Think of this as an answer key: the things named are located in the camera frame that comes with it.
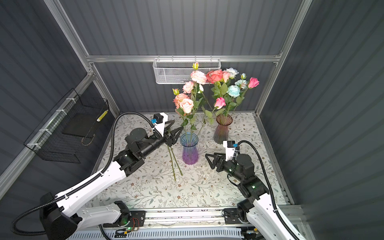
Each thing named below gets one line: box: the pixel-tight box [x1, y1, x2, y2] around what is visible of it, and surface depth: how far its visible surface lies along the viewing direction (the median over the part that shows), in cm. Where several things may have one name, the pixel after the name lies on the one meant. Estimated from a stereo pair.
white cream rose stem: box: [198, 84, 214, 113], surface depth 79 cm
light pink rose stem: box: [222, 70, 231, 83], surface depth 80 cm
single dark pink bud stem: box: [229, 77, 260, 119], surface depth 79 cm
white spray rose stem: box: [227, 73, 248, 121], surface depth 82 cm
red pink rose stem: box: [206, 69, 224, 121], surface depth 79 cm
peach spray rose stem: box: [172, 62, 208, 142], surface depth 68 cm
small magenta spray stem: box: [197, 97, 227, 136], surface depth 70 cm
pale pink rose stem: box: [179, 98, 197, 141], surface depth 63 cm
